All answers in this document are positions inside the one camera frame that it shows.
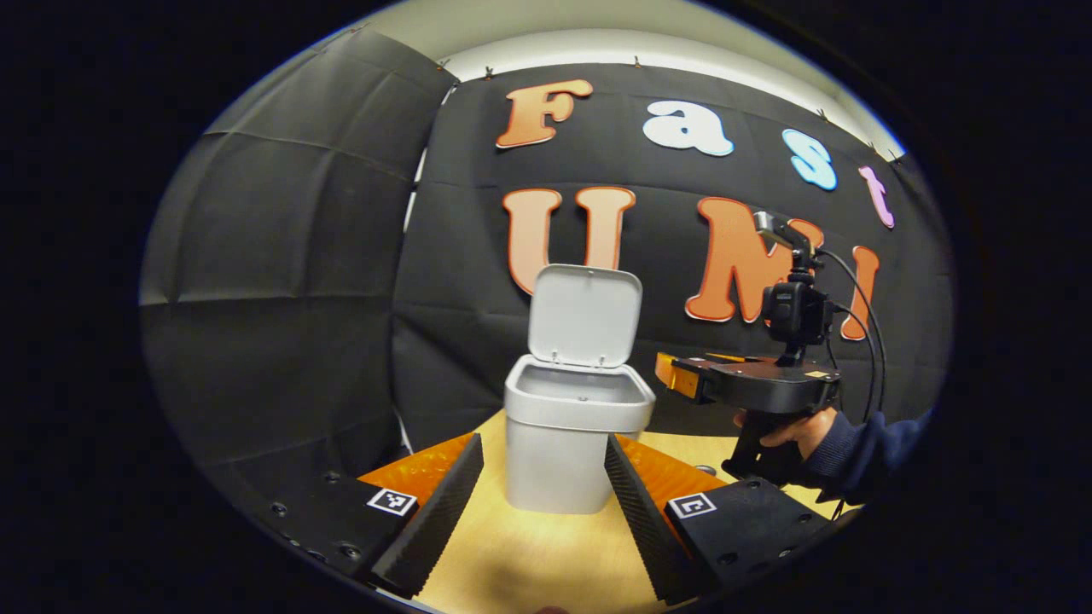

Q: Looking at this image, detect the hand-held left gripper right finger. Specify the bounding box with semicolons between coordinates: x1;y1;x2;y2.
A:
604;432;841;606

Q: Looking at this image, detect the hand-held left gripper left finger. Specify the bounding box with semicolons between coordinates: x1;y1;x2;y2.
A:
237;432;485;600

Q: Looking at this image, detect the white desktop garbage bin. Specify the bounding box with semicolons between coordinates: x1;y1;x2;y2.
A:
503;264;657;515

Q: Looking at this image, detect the wooden desktop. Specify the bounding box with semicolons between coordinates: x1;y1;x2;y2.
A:
408;408;858;614

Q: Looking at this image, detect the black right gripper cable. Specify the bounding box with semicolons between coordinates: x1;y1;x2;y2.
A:
815;247;888;425

